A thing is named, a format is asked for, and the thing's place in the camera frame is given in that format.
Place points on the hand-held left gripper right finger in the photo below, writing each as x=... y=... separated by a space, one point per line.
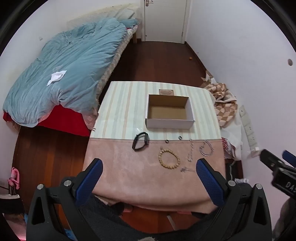
x=208 y=180

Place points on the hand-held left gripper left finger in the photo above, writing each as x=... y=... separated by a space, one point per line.
x=90 y=180

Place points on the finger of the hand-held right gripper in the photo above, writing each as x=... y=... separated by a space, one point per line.
x=291 y=158
x=271 y=162

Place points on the black wristband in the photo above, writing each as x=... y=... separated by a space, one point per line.
x=136 y=148

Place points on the cardboard box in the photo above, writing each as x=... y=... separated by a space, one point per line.
x=166 y=112

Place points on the pink cloth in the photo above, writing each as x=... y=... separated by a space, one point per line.
x=129 y=171

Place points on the white cloth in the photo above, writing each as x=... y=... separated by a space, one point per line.
x=232 y=136

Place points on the white table leg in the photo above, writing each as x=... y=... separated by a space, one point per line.
x=171 y=222

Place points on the red bed sheet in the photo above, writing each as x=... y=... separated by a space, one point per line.
x=64 y=122

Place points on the person's dark fleece clothing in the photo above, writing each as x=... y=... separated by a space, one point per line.
x=138 y=229

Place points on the brown checkered cloth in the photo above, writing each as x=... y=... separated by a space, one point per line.
x=223 y=109

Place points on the striped tablecloth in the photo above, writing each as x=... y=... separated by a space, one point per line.
x=120 y=111

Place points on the pink hanger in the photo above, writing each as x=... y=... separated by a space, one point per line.
x=14 y=177

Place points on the black white shoe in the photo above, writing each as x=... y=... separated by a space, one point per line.
x=9 y=201

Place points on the brown tablecloth label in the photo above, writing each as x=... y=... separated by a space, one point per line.
x=166 y=92

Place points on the white paper scrap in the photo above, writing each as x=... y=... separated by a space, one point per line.
x=55 y=77

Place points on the blue duvet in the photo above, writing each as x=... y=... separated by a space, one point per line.
x=69 y=58

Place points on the wooden bed leg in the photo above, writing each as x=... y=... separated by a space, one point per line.
x=135 y=37

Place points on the cream quilted pad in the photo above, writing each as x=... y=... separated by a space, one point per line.
x=92 y=16

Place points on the white door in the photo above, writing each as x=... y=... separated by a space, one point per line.
x=165 y=20

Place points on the light patterned pillow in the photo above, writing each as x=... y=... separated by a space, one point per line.
x=123 y=14

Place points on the white wall socket row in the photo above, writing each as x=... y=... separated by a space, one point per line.
x=248 y=129

